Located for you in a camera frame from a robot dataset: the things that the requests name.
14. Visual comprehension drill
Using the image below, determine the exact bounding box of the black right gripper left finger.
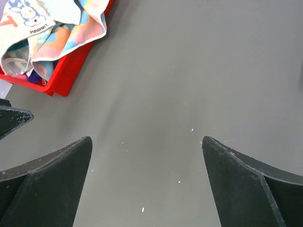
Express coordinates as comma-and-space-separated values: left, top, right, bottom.
0, 136, 92, 227

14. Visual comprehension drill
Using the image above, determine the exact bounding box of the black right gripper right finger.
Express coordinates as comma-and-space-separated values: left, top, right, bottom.
202, 136, 303, 227

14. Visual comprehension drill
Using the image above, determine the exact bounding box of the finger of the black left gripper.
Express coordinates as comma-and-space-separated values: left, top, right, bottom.
0, 105, 34, 139

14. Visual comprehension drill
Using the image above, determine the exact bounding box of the rabbit print striped towel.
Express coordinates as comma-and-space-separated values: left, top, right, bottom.
0, 0, 81, 57

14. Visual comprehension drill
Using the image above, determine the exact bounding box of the purple towel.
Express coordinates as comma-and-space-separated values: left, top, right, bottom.
25, 60, 59, 84

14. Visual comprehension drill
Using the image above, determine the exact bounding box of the red plastic bin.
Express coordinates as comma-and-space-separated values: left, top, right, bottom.
0, 0, 113, 96

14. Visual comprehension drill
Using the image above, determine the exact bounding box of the pastel patchwork towel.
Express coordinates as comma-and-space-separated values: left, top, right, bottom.
0, 0, 109, 77

